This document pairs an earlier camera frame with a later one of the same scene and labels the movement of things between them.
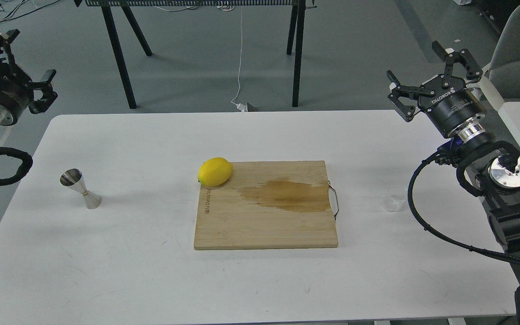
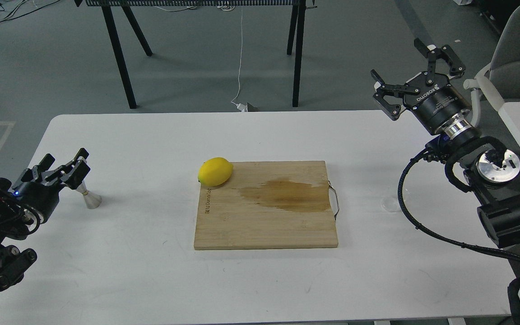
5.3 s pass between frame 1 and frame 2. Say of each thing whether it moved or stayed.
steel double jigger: stayed
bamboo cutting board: stayed
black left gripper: moved
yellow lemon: stayed
